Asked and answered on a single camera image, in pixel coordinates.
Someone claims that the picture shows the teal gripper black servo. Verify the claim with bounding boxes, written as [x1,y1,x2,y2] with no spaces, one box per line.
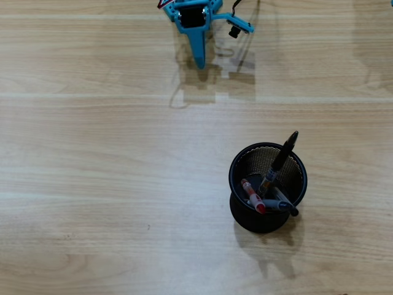
[174,0,212,70]

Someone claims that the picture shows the black retractable pen black grip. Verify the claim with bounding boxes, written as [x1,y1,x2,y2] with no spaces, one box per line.
[255,130,300,197]

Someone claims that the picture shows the red retractable pen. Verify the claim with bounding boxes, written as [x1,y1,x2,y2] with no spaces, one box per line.
[240,178,267,215]

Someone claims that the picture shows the clear capped pen black grip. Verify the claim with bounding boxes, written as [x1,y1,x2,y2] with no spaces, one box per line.
[270,186,292,203]

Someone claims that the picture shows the black pen grey grip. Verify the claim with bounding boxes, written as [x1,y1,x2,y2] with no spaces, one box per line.
[247,199,300,218]

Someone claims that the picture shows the black mesh pen holder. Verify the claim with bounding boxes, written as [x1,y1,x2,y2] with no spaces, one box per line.
[228,142,308,234]

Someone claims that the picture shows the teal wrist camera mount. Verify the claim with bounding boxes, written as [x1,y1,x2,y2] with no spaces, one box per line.
[211,12,255,39]

